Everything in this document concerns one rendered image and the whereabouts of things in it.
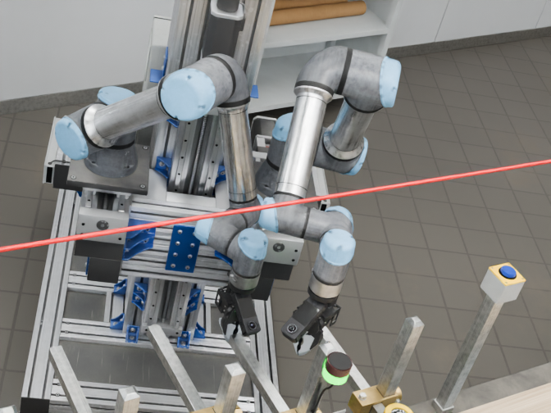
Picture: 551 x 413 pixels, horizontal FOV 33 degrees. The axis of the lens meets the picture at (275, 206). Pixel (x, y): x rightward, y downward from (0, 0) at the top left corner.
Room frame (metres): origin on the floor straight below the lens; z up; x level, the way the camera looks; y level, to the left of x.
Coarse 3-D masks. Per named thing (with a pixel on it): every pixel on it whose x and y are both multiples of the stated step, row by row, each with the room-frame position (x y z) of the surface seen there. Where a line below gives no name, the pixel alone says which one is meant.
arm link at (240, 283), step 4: (232, 272) 1.83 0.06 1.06; (232, 276) 1.82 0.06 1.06; (236, 276) 1.81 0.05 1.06; (232, 280) 1.82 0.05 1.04; (236, 280) 1.81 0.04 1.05; (240, 280) 1.81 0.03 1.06; (244, 280) 1.81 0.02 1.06; (248, 280) 1.81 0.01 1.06; (252, 280) 1.82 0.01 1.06; (256, 280) 1.83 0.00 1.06; (236, 284) 1.81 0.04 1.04; (240, 284) 1.81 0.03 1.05; (244, 284) 1.81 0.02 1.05; (248, 284) 1.81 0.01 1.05; (252, 284) 1.82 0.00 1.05; (256, 284) 1.83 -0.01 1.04; (240, 288) 1.81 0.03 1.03; (244, 288) 1.81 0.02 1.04; (248, 288) 1.81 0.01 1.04; (252, 288) 1.82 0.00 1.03
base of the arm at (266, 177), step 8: (264, 168) 2.26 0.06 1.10; (272, 168) 2.24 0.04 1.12; (256, 176) 2.27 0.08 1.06; (264, 176) 2.25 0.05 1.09; (272, 176) 2.24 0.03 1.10; (256, 184) 2.26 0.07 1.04; (264, 184) 2.24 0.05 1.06; (272, 184) 2.23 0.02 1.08; (264, 192) 2.23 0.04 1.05; (272, 192) 2.22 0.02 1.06
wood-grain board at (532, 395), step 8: (544, 384) 1.92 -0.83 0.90; (528, 392) 1.87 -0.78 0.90; (536, 392) 1.88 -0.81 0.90; (544, 392) 1.89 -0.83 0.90; (504, 400) 1.81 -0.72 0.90; (512, 400) 1.82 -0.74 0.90; (520, 400) 1.83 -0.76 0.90; (528, 400) 1.84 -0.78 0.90; (536, 400) 1.85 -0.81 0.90; (544, 400) 1.86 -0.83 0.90; (472, 408) 1.75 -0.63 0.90; (480, 408) 1.76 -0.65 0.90; (488, 408) 1.77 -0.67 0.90; (496, 408) 1.78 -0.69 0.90; (504, 408) 1.79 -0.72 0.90; (512, 408) 1.79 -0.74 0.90; (520, 408) 1.80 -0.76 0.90; (528, 408) 1.81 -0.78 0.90; (536, 408) 1.82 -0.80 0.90; (544, 408) 1.83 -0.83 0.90
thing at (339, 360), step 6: (330, 354) 1.59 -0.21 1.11; (336, 354) 1.59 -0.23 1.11; (342, 354) 1.60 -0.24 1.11; (330, 360) 1.57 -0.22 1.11; (336, 360) 1.57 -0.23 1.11; (342, 360) 1.58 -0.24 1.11; (348, 360) 1.58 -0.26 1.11; (336, 366) 1.55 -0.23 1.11; (342, 366) 1.56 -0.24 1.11; (348, 366) 1.56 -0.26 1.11; (324, 390) 1.58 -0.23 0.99; (318, 402) 1.59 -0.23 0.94
